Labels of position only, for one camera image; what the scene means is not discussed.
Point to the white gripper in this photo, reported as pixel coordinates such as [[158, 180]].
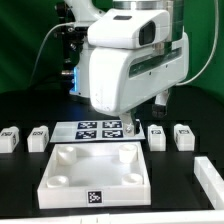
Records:
[[126, 69]]

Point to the white square tabletop tray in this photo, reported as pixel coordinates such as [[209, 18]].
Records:
[[95, 175]]

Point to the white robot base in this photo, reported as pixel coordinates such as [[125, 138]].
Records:
[[76, 16]]

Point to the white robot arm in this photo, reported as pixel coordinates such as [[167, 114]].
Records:
[[175, 8]]

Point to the white marker sheet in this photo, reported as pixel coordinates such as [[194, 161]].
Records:
[[87, 131]]

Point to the white L-shaped obstacle fence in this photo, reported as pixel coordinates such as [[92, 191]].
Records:
[[210, 180]]

